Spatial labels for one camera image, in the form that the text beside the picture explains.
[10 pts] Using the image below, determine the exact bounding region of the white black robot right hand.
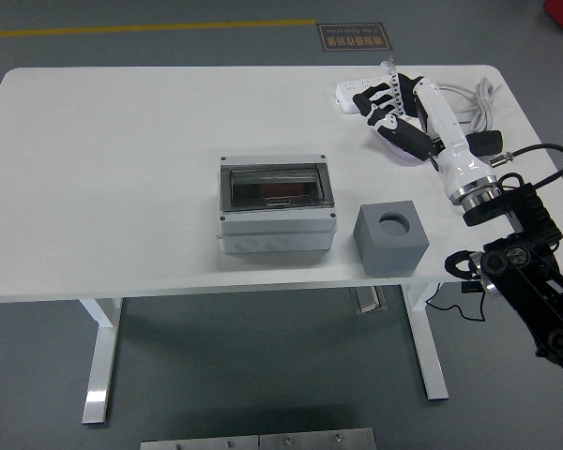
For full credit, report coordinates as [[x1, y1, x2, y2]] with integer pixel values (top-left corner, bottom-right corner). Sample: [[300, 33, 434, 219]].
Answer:
[[351, 72, 498, 197]]

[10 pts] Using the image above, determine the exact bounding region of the orange cylindrical battery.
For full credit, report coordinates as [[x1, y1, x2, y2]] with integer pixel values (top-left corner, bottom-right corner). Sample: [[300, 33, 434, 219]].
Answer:
[[258, 181, 307, 199]]

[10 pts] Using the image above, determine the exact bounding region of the grey plastic junction box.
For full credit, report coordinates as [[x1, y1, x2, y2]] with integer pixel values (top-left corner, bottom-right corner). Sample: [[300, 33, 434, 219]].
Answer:
[[217, 154, 337, 255]]

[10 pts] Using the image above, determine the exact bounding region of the transparent hinged box lid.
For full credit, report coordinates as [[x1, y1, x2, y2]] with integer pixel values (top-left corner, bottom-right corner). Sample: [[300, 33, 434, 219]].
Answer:
[[219, 161, 335, 211]]

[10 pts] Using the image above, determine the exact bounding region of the grey cube battery holder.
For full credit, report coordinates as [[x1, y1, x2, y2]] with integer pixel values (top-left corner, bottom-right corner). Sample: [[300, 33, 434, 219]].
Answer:
[[353, 200, 430, 277]]

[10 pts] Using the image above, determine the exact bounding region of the black power adapter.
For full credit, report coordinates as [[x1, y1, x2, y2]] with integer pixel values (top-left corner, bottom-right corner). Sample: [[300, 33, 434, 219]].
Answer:
[[464, 129, 504, 158]]

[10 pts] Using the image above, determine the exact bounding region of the purple plastic tray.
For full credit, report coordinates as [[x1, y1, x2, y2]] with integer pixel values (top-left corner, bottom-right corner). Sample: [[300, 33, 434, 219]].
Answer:
[[382, 138, 429, 167]]

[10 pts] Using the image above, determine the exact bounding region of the white power strip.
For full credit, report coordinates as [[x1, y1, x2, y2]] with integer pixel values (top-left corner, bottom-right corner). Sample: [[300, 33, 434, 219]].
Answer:
[[333, 77, 391, 114]]

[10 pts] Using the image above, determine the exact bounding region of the brown floor sign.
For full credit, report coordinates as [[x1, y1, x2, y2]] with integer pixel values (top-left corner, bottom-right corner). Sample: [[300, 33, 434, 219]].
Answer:
[[315, 22, 394, 53]]

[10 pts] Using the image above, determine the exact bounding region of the silver floor fixture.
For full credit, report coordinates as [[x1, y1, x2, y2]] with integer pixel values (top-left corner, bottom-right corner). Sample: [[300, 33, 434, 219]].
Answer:
[[349, 285, 388, 314]]

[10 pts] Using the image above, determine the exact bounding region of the white table leg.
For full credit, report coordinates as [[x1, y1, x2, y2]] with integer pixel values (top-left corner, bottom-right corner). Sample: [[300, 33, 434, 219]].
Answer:
[[400, 282, 449, 401], [78, 297, 124, 426]]

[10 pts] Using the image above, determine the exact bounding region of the white power cord with plug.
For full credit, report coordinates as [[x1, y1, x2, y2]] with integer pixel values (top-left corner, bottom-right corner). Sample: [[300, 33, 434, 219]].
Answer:
[[378, 55, 504, 135]]

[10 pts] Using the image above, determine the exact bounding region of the thin black cable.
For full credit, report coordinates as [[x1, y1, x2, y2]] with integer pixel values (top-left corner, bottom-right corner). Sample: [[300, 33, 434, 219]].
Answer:
[[424, 282, 488, 323]]

